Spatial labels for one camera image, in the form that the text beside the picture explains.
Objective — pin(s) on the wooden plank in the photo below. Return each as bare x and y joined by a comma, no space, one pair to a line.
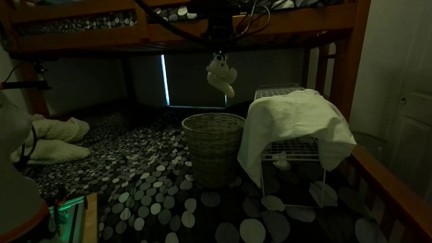
90,220

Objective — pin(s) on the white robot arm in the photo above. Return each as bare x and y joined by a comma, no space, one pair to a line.
13,189

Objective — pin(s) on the green lit box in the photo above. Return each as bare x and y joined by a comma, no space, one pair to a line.
67,216

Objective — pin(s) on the small white tag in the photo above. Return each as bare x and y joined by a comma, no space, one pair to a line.
282,162

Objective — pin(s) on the woven wicker basket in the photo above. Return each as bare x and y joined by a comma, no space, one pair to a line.
213,143

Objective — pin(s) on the folded white towel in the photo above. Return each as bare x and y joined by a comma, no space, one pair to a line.
54,151

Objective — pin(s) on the black horizontal bar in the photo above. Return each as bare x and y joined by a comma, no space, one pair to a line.
22,85

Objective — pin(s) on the white fluffy teddy bear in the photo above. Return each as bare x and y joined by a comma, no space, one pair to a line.
221,75

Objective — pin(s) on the pebble print bed sheet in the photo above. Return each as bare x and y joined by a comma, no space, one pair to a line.
148,179

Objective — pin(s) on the dark window blind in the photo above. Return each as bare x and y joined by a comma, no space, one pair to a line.
193,81

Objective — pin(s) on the wooden bunk bed frame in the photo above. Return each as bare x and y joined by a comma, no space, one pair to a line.
292,22

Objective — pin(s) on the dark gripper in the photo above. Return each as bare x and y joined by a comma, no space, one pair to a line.
223,28

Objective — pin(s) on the white draped cloth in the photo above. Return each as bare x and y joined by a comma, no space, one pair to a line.
292,118

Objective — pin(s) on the pebble print bunk mattress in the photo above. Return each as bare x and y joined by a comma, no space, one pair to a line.
112,20

